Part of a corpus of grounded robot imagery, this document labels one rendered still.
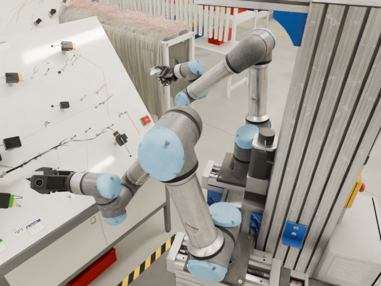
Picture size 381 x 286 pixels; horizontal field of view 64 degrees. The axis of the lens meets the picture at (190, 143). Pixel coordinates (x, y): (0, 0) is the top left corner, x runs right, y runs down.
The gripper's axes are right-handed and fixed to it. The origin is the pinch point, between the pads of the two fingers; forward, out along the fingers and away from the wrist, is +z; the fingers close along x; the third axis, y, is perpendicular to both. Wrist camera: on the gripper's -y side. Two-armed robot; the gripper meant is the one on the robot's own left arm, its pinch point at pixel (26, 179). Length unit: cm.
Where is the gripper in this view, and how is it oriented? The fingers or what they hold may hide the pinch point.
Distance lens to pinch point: 120.4
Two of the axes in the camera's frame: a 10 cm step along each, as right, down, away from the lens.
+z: -9.3, -0.2, 3.7
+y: 3.7, 0.9, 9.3
